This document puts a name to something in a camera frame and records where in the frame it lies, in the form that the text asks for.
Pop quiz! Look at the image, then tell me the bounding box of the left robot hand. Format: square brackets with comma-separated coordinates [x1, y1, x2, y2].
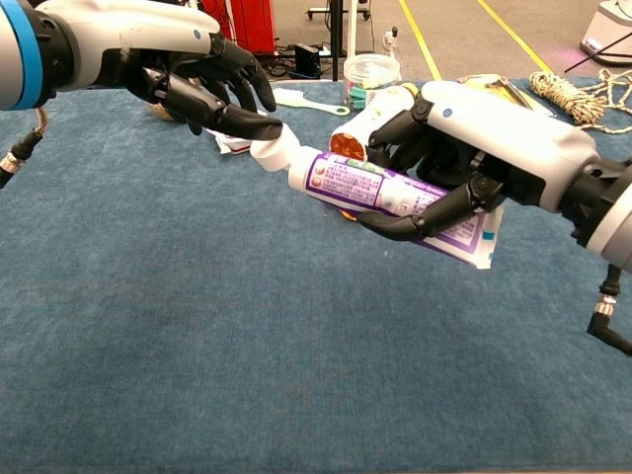
[29, 0, 283, 142]

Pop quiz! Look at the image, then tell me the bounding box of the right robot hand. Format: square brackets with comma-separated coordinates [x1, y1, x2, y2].
[357, 80, 601, 243]

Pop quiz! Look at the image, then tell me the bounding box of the purple white toothpaste tube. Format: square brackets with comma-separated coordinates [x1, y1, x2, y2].
[249, 122, 505, 272]

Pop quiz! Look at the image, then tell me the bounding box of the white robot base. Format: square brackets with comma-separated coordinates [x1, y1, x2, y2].
[578, 0, 632, 68]

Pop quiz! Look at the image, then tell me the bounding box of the white bottle yellow cap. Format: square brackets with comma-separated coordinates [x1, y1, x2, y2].
[329, 82, 421, 162]

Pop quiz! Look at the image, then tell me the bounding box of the yellow razor blister pack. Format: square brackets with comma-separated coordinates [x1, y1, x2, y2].
[456, 73, 557, 119]

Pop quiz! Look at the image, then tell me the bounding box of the glass jar black lid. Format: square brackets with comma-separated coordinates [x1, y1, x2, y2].
[149, 101, 189, 123]

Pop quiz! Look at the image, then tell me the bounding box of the thin black rod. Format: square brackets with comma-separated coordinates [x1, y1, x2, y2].
[565, 34, 632, 74]

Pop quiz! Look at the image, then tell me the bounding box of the red cabinet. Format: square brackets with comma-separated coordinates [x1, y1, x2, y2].
[200, 0, 277, 56]

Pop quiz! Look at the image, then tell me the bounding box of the burger print snack packet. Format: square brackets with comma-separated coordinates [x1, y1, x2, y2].
[205, 128, 253, 156]

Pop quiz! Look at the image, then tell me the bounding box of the clear plastic jar white lid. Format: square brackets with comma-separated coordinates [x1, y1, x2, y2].
[343, 52, 400, 114]

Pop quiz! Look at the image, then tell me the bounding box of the black box on floor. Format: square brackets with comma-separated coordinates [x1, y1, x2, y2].
[294, 42, 322, 79]

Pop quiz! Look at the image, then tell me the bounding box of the black wheeled stand base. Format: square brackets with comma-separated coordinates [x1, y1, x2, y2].
[305, 5, 371, 22]

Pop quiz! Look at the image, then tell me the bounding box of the light green brush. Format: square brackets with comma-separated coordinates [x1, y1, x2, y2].
[271, 87, 352, 118]

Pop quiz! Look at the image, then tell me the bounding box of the black tripod stand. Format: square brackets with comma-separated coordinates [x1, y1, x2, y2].
[331, 0, 346, 83]

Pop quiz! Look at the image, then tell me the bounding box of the blue table cloth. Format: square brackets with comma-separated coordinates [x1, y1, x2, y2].
[0, 77, 632, 474]

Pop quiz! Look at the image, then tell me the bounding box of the beige rope bundle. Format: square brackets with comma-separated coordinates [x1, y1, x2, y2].
[528, 67, 632, 137]

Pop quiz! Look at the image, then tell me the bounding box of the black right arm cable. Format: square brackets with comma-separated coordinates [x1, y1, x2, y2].
[586, 264, 632, 356]

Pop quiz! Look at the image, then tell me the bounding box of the white upright post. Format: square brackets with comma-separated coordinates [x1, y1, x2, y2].
[347, 0, 359, 58]

